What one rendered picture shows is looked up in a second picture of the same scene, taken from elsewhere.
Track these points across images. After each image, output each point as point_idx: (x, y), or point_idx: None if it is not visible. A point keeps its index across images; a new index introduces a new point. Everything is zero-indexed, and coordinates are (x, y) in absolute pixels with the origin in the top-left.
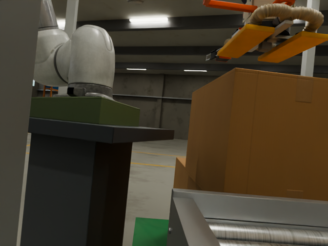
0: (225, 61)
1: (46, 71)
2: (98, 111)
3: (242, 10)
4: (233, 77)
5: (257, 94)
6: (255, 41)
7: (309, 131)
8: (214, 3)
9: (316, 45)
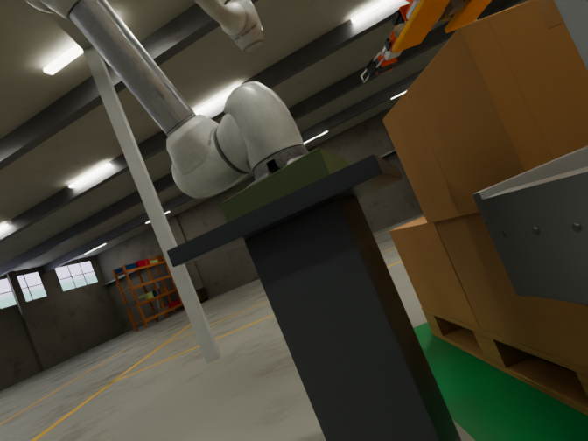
0: (390, 68)
1: (213, 171)
2: (324, 165)
3: None
4: (461, 40)
5: (500, 44)
6: (444, 2)
7: None
8: None
9: None
